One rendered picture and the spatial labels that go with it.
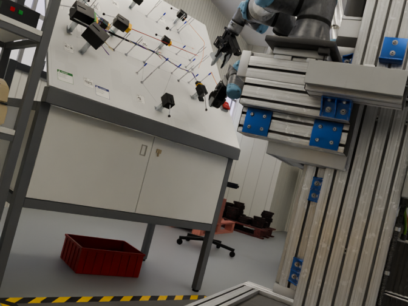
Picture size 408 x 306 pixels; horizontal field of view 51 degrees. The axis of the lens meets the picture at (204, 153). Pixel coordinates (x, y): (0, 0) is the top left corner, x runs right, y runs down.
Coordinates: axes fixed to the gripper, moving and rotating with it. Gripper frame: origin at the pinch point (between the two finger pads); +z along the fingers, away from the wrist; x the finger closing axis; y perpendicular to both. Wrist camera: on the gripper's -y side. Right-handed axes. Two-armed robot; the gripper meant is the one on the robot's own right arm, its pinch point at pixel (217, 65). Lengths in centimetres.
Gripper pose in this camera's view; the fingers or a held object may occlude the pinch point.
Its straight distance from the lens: 238.3
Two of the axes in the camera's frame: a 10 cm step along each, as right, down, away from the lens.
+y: -6.1, -6.0, 5.2
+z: -4.6, 8.0, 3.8
